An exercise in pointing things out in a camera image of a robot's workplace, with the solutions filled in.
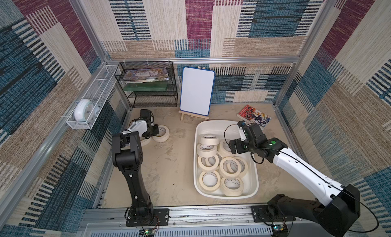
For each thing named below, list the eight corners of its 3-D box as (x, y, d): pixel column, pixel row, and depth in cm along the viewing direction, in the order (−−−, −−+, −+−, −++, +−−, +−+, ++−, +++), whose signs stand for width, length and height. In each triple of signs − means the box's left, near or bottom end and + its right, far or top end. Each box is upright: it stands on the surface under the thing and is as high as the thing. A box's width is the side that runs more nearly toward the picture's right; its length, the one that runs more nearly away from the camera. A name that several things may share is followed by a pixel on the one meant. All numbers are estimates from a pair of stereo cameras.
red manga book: (235, 116, 116) (236, 114, 114) (245, 105, 123) (246, 103, 121) (261, 131, 107) (262, 129, 105) (271, 119, 113) (272, 117, 112)
